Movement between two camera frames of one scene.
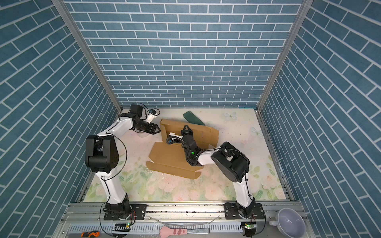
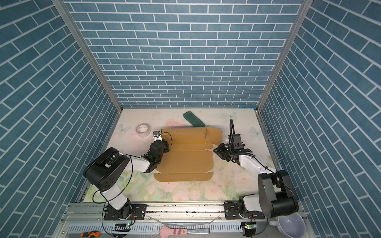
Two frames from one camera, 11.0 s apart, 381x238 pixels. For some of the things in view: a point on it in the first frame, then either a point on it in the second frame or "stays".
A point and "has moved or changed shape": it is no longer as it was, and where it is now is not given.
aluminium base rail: [206, 216] stays
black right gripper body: [186, 135] -> [225, 152]
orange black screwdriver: [92, 234] stays
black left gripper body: [146, 127] -> [164, 149]
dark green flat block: [192, 119] stays
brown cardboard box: [171, 158] has moved or changed shape
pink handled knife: [166, 231] stays
